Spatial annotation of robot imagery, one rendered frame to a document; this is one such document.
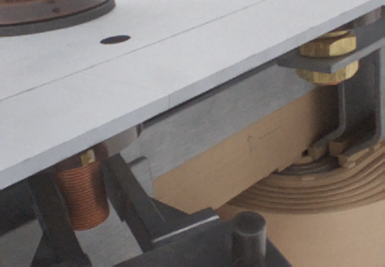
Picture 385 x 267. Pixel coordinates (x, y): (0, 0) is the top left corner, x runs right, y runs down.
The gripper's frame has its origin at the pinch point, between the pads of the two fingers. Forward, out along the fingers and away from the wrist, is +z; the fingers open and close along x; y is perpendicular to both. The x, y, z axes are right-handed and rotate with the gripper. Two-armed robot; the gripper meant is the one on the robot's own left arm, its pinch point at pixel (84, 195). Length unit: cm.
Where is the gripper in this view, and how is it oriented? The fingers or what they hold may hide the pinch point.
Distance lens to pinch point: 37.5
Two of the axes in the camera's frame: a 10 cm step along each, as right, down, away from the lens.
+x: -9.0, 2.7, -3.4
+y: -0.5, -8.4, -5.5
